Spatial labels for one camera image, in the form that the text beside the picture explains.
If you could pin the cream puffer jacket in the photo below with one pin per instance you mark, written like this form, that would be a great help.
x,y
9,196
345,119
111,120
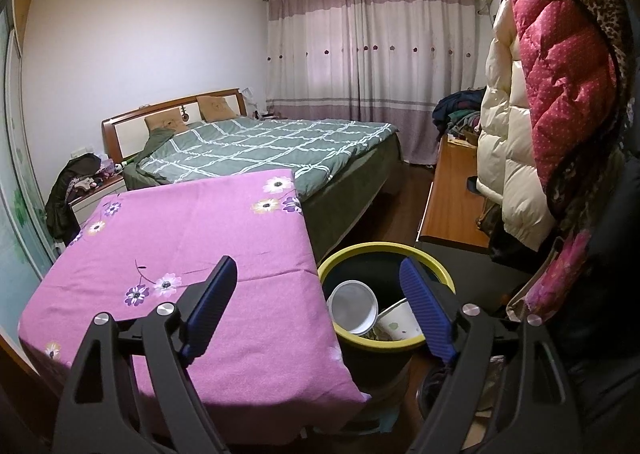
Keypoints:
x,y
510,159

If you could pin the dark clothes pile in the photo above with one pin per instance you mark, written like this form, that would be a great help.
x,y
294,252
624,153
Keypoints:
x,y
65,199

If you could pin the pink floral tablecloth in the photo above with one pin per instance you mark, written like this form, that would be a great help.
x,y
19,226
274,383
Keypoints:
x,y
175,234

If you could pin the mixed clothes heap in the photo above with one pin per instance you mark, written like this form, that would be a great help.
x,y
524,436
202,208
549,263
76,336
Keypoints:
x,y
457,114

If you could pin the wooden bed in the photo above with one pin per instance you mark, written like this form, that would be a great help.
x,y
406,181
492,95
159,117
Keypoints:
x,y
130,129

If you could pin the green pillow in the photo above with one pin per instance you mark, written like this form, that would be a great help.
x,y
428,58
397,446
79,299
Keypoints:
x,y
157,140

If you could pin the brown pillow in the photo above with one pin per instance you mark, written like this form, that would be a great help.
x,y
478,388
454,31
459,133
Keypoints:
x,y
164,122
215,108

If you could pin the wooden desk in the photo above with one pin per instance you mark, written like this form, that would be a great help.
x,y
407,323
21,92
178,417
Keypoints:
x,y
450,199

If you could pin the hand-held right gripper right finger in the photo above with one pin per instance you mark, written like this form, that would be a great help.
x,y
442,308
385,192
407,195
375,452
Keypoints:
x,y
427,314

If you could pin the pink white curtain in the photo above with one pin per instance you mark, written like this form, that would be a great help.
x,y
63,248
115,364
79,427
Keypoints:
x,y
375,59

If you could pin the black bin with yellow rim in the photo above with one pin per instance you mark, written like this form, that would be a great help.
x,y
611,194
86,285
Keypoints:
x,y
370,364

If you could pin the white bowl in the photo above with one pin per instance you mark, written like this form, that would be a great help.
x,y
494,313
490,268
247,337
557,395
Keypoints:
x,y
352,306

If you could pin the sliding wardrobe door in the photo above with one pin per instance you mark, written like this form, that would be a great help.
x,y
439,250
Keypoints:
x,y
25,209

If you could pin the pink patterned box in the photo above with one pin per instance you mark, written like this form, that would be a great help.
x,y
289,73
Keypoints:
x,y
106,167

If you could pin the green plaid duvet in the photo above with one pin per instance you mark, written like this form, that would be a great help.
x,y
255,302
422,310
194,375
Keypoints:
x,y
275,144

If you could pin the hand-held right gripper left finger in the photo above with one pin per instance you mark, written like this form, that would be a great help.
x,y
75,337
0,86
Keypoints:
x,y
210,306

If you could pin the white nightstand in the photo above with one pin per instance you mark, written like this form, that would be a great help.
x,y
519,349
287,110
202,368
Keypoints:
x,y
100,194

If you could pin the red quilted jacket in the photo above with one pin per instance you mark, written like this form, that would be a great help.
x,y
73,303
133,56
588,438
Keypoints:
x,y
560,59

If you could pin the pink floral cloth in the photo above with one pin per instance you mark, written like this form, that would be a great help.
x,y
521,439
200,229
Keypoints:
x,y
560,279

